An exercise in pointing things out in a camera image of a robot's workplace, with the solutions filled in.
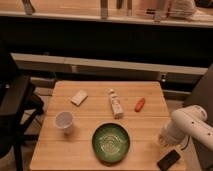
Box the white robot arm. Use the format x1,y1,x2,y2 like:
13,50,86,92
159,105,213,151

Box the white sponge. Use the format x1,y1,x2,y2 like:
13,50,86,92
71,90,88,106

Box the white tube bottle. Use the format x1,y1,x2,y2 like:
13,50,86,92
109,89,124,119

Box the orange carrot toy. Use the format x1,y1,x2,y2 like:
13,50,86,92
135,98,145,112

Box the white paper cup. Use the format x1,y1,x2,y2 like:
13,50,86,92
54,111,74,134

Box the green bowl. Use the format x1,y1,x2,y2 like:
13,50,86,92
92,123,130,164

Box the black chair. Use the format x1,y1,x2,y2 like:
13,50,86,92
0,41,44,171

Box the black cable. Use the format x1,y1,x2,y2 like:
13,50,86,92
180,136,191,151

